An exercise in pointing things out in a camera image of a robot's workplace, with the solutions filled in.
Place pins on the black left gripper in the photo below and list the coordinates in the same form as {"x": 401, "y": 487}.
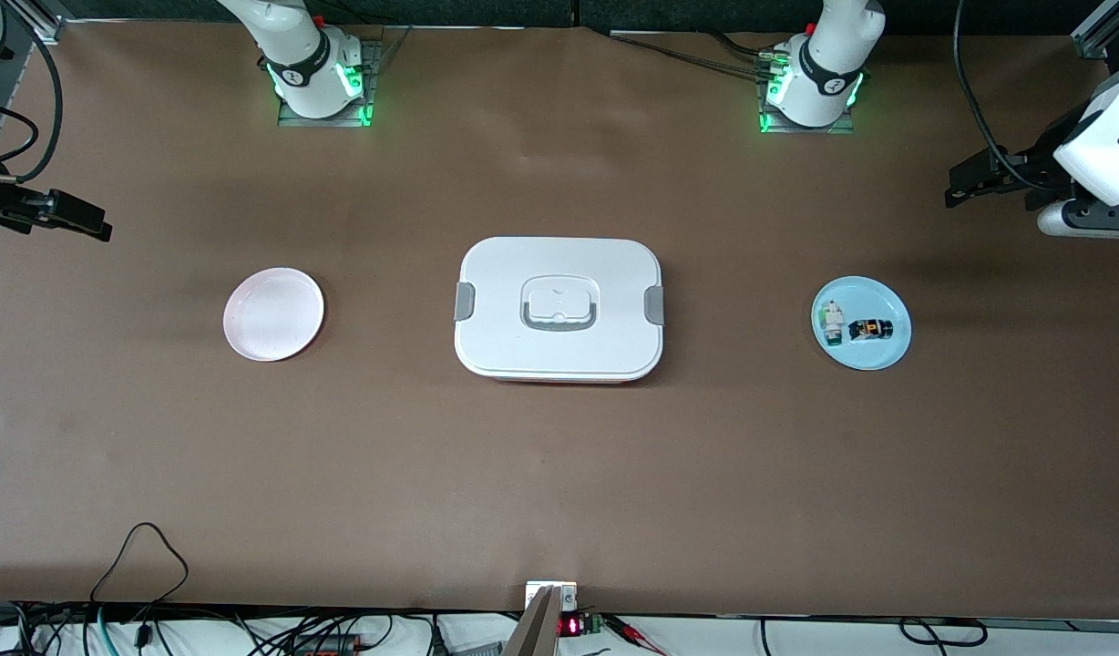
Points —
{"x": 1026, "y": 170}

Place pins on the orange black push-button switch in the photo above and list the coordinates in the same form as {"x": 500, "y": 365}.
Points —
{"x": 869, "y": 330}

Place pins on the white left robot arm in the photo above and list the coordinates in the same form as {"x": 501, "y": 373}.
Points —
{"x": 828, "y": 64}

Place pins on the light blue round plate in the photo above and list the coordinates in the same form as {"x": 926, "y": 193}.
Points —
{"x": 874, "y": 351}

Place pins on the pink round plate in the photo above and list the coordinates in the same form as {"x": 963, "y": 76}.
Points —
{"x": 273, "y": 314}

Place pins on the red black clip leads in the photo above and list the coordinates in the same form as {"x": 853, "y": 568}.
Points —
{"x": 628, "y": 629}

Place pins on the red digit display module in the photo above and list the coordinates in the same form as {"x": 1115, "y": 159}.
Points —
{"x": 570, "y": 626}

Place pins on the green white push-button switch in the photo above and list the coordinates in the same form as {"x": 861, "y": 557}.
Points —
{"x": 832, "y": 323}

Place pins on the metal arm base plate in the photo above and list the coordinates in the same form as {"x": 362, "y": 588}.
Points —
{"x": 366, "y": 117}
{"x": 771, "y": 126}

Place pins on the small white mount bracket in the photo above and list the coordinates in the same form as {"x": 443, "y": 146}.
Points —
{"x": 569, "y": 597}

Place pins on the aluminium camera mount bar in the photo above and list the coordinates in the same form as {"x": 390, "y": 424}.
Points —
{"x": 534, "y": 629}

